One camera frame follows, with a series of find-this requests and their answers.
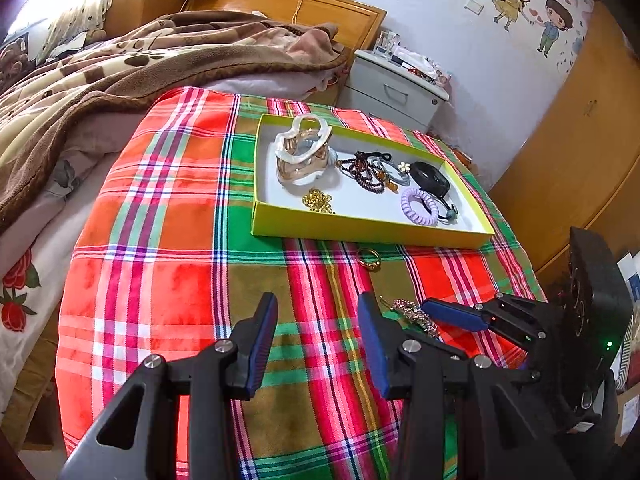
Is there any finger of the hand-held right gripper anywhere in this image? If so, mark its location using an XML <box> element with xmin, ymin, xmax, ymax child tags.
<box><xmin>421</xmin><ymin>294</ymin><xmax>548</xmax><ymax>356</ymax></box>

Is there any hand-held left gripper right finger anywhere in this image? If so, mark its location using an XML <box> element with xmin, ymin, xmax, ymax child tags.
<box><xmin>357</xmin><ymin>291</ymin><xmax>576</xmax><ymax>480</ymax></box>

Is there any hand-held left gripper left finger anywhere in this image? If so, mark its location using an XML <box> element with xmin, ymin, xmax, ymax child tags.
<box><xmin>60</xmin><ymin>291</ymin><xmax>279</xmax><ymax>480</ymax></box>

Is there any rhinestone hair clip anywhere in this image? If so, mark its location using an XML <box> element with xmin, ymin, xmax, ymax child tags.
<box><xmin>380</xmin><ymin>296</ymin><xmax>443</xmax><ymax>338</ymax></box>

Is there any black elastic blue bead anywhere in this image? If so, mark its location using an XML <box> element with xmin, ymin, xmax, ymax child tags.
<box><xmin>432</xmin><ymin>195</ymin><xmax>460</xmax><ymax>223</ymax></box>

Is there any lilac spiral hair tie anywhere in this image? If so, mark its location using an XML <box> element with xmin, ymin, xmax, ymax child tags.
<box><xmin>400</xmin><ymin>187</ymin><xmax>443</xmax><ymax>223</ymax></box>

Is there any yellow-green shallow cardboard box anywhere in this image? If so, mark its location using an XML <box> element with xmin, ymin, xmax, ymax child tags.
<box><xmin>250</xmin><ymin>113</ymin><xmax>496</xmax><ymax>251</ymax></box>

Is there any gold chain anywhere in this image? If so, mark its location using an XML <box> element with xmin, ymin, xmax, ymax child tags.
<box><xmin>301</xmin><ymin>187</ymin><xmax>337</xmax><ymax>215</ymax></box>

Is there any grey hair tie white flower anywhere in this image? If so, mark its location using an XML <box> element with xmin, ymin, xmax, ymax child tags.
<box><xmin>370</xmin><ymin>155</ymin><xmax>412</xmax><ymax>183</ymax></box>

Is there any dark beaded necklace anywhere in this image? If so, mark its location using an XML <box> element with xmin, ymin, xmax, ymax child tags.
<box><xmin>337</xmin><ymin>150</ymin><xmax>401</xmax><ymax>195</ymax></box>

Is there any pearly wavy hair claw clip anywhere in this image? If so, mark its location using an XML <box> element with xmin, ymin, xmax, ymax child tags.
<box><xmin>275</xmin><ymin>114</ymin><xmax>333</xmax><ymax>187</ymax></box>

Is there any stack of boxes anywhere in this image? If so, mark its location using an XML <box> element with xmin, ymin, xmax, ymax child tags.
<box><xmin>612</xmin><ymin>250</ymin><xmax>640</xmax><ymax>396</ymax></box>

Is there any red green plaid cloth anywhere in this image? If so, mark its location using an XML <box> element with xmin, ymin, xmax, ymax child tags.
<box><xmin>54</xmin><ymin>86</ymin><xmax>548</xmax><ymax>480</ymax></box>

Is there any wooden wardrobe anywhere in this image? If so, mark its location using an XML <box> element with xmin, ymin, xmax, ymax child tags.
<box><xmin>487</xmin><ymin>0</ymin><xmax>640</xmax><ymax>281</ymax></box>

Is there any white nightstand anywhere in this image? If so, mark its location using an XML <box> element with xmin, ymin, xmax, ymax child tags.
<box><xmin>336</xmin><ymin>49</ymin><xmax>451</xmax><ymax>133</ymax></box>

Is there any floral bedsheet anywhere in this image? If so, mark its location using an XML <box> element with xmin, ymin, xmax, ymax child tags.
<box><xmin>0</xmin><ymin>150</ymin><xmax>131</xmax><ymax>411</ymax></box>

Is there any assorted small items pile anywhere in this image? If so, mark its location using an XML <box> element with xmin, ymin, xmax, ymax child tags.
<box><xmin>400</xmin><ymin>52</ymin><xmax>453</xmax><ymax>88</ymax></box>

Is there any clear acrylic organizer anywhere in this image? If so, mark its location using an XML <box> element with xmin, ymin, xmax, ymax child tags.
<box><xmin>372</xmin><ymin>30</ymin><xmax>402</xmax><ymax>57</ymax></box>

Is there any brown patterned blanket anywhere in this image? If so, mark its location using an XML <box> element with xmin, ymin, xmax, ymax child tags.
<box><xmin>0</xmin><ymin>10</ymin><xmax>351</xmax><ymax>233</ymax></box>

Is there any wooden headboard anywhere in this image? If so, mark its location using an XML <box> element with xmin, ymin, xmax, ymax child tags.
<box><xmin>180</xmin><ymin>0</ymin><xmax>388</xmax><ymax>56</ymax></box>

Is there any brown plush bear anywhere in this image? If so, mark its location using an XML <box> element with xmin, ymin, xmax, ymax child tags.
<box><xmin>0</xmin><ymin>35</ymin><xmax>38</xmax><ymax>91</ymax></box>

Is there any gold ring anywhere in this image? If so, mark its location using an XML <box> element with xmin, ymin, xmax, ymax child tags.
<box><xmin>356</xmin><ymin>247</ymin><xmax>383</xmax><ymax>272</ymax></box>

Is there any black hair tie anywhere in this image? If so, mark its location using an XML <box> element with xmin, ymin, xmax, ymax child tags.
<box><xmin>410</xmin><ymin>161</ymin><xmax>453</xmax><ymax>196</ymax></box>

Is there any wooden bed frame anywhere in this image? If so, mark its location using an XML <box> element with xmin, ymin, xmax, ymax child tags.
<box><xmin>5</xmin><ymin>310</ymin><xmax>61</xmax><ymax>453</ymax></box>

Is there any cartoon couple wall sticker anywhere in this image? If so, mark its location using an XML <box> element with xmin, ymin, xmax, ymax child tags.
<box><xmin>467</xmin><ymin>0</ymin><xmax>596</xmax><ymax>76</ymax></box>

